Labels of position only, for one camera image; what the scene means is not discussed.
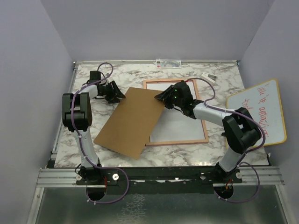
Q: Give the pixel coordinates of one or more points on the blue landscape photo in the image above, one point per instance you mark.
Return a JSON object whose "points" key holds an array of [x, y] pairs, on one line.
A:
{"points": [[180, 116]]}

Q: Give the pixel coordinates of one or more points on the yellow rimmed whiteboard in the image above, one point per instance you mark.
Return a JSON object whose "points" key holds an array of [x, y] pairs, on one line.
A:
{"points": [[264, 104]]}

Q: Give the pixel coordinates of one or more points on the pink picture frame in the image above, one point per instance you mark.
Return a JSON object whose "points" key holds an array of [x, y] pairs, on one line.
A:
{"points": [[177, 112]]}

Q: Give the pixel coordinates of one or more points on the small label card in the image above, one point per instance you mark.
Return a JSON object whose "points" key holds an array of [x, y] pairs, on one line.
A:
{"points": [[168, 64]]}

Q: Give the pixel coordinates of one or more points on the white marker eraser piece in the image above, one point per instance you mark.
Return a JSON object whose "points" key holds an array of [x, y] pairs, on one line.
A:
{"points": [[209, 77]]}

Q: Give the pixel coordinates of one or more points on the brown cardboard backing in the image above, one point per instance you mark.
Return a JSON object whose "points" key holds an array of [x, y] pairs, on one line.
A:
{"points": [[128, 129]]}

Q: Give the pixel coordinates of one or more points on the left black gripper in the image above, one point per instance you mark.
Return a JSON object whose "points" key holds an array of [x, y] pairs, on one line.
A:
{"points": [[115, 93]]}

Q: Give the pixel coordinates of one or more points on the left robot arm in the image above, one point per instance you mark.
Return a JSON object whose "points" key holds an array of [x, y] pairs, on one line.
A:
{"points": [[77, 117]]}

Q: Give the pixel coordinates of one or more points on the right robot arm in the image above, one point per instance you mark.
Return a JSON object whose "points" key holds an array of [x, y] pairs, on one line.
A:
{"points": [[240, 130]]}

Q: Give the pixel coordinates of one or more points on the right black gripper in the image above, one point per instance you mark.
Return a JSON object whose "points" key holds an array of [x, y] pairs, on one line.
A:
{"points": [[165, 95]]}

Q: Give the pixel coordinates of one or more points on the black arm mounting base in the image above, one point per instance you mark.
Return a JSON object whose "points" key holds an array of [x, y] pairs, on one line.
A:
{"points": [[155, 180]]}

